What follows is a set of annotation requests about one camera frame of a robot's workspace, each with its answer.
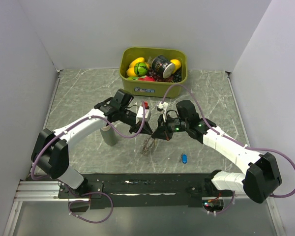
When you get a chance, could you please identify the yellow toy mango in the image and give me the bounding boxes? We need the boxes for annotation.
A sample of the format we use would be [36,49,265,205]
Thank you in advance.
[129,57,145,68]

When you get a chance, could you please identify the purple cable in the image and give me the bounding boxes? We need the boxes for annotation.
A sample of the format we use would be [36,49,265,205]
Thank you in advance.
[30,100,148,224]
[161,84,295,216]

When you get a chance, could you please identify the red toy fruit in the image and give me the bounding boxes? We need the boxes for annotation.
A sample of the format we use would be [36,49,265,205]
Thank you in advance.
[137,76,155,82]

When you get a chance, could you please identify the dark grapes bunch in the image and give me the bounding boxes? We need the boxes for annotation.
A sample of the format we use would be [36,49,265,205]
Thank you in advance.
[147,68,182,83]

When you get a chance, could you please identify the olive green plastic bin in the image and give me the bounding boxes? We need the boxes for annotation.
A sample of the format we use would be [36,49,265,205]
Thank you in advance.
[119,47,188,98]

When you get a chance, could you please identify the grey bottle with beige cap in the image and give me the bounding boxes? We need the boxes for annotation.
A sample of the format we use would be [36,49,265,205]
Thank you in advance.
[100,125,118,147]

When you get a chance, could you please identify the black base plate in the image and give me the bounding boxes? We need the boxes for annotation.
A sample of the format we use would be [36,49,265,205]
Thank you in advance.
[58,173,233,209]

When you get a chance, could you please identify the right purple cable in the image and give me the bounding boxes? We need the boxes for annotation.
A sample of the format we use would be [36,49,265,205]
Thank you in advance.
[161,84,295,216]

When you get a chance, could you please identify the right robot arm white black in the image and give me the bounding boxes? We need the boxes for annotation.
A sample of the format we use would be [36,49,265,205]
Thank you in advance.
[152,100,282,204]

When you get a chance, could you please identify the large keyring with small rings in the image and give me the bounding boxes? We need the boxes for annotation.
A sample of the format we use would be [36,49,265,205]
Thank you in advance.
[141,137,156,155]

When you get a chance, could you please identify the black paper cup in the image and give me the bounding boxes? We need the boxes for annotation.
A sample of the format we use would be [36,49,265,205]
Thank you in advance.
[151,55,175,78]

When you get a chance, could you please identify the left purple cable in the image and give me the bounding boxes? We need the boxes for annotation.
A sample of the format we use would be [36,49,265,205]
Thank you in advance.
[30,100,148,224]

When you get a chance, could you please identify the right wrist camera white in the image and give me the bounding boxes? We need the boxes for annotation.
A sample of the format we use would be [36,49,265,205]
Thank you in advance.
[155,101,169,121]

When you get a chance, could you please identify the yellow toy lemon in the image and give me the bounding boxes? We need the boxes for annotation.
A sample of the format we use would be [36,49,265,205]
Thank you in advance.
[170,59,181,71]

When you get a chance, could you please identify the blue tag key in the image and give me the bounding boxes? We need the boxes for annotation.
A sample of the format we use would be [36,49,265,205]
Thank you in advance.
[179,154,187,164]

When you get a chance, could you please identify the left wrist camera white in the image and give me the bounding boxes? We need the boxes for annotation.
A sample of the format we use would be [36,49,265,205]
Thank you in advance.
[136,101,151,123]

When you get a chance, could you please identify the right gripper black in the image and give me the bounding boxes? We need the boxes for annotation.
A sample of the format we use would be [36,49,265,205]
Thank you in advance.
[151,112,189,141]

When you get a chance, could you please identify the green watermelon toy ball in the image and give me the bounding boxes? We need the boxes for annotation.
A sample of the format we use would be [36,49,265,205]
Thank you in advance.
[134,62,149,77]

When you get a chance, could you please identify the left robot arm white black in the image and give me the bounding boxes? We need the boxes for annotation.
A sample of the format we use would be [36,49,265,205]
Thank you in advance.
[30,89,152,198]

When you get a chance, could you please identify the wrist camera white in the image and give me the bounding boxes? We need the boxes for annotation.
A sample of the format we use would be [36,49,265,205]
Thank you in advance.
[136,101,151,123]
[155,101,169,121]

